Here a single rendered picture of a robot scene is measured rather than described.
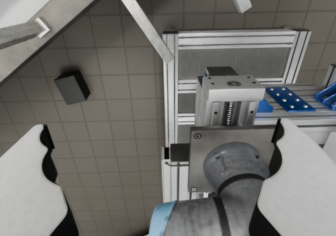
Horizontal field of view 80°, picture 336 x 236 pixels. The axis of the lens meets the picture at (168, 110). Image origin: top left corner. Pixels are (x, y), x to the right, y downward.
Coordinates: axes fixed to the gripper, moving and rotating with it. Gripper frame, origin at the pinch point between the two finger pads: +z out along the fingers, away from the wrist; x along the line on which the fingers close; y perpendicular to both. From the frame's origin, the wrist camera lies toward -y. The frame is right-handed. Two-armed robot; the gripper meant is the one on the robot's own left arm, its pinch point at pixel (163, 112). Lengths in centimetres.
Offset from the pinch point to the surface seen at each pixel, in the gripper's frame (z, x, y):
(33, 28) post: 54, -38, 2
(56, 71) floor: 132, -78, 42
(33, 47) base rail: 62, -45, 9
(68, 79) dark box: 120, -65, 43
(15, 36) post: 44, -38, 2
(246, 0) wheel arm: 49, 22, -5
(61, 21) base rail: 62, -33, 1
